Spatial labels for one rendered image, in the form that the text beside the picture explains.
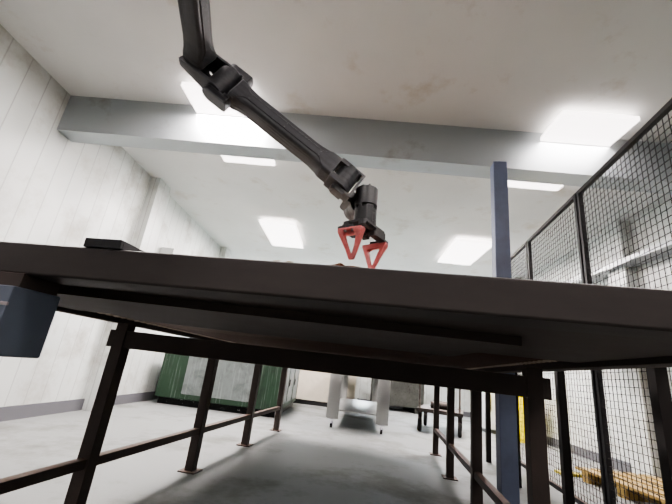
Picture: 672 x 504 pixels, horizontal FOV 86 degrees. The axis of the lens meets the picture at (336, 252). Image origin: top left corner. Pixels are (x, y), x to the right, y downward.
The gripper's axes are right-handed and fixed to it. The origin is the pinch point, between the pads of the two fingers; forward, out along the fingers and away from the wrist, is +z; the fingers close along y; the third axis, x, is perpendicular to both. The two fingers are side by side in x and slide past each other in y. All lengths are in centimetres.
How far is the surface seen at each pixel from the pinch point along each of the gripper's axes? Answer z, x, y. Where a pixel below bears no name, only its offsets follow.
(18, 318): 22, -40, 50
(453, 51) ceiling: -199, -17, -133
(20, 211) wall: -81, -356, -6
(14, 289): 17, -39, 53
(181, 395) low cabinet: 82, -467, -277
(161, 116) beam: -190, -273, -62
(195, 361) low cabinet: 33, -457, -283
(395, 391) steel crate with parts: 63, -360, -782
